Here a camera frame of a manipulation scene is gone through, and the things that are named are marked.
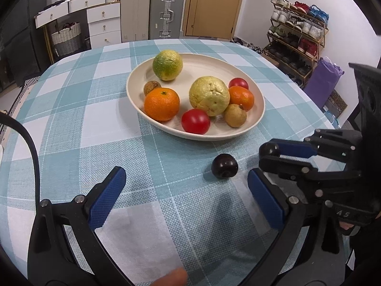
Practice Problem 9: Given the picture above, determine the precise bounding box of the beige suitcase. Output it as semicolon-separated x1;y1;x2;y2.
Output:
120;0;150;43

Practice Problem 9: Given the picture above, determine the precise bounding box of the orange mandarin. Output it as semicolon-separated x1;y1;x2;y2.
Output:
144;88;180;122
229;86;254;112

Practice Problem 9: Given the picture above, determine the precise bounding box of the wooden door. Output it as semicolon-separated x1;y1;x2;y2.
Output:
183;0;242;40

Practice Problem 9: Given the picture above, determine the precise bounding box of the cream oval plate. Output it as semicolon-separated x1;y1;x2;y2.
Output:
126;54;266;141

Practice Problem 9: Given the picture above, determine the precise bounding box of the silver suitcase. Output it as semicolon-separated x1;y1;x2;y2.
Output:
149;0;184;39

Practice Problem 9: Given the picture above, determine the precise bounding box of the large red tomato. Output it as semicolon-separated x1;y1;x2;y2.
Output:
181;108;211;134

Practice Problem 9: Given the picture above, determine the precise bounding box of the brown longan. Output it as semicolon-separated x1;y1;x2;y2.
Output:
143;81;161;96
223;104;247;128

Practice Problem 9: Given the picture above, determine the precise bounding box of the green yellow citrus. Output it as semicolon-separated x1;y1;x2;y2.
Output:
152;50;183;81

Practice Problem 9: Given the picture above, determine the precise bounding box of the orange mandarin left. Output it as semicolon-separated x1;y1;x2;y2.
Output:
144;88;180;122

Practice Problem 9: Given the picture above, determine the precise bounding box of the teal checked tablecloth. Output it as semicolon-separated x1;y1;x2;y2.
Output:
17;39;331;285

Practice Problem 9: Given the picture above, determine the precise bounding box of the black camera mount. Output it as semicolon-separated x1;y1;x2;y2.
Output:
349;63;380;154

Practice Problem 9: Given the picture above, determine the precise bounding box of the white drawer cabinet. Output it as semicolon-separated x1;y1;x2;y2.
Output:
34;0;121;49

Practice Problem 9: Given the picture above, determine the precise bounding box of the person's right hand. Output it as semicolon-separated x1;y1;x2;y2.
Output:
340;214;380;233

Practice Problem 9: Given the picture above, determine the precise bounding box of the dark plum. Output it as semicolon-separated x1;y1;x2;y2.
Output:
211;154;238;179
258;141;281;159

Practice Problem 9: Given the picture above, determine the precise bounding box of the orange mandarin right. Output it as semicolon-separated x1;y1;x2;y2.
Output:
229;86;254;112

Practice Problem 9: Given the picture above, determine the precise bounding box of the small red tomato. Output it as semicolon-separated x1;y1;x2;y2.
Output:
229;77;249;89

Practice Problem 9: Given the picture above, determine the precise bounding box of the black cable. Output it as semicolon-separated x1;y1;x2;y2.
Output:
0;112;41;203

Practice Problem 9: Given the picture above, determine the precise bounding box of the purple bag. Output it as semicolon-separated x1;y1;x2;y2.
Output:
304;56;345;108

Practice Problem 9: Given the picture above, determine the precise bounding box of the yellow guava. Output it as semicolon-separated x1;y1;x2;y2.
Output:
189;76;230;117

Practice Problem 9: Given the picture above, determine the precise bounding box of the wooden shoe rack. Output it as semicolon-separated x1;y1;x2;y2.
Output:
263;0;329;88

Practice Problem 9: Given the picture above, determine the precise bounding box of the woven laundry basket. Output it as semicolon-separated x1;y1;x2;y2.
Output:
51;23;82;57

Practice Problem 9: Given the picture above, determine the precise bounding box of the person's left thumb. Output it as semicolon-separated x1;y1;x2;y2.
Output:
150;267;188;286

